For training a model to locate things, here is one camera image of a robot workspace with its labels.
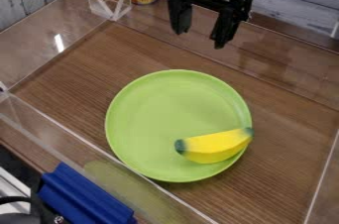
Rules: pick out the yellow toy banana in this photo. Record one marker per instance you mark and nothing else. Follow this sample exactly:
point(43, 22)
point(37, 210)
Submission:
point(213, 148)

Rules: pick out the green round plate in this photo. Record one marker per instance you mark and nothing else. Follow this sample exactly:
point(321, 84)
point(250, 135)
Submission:
point(168, 106)

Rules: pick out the blue plastic block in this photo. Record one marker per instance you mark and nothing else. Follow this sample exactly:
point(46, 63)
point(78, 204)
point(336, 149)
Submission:
point(81, 200)

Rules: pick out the clear acrylic front wall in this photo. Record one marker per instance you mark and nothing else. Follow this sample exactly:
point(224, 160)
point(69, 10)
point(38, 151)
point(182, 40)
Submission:
point(47, 144)

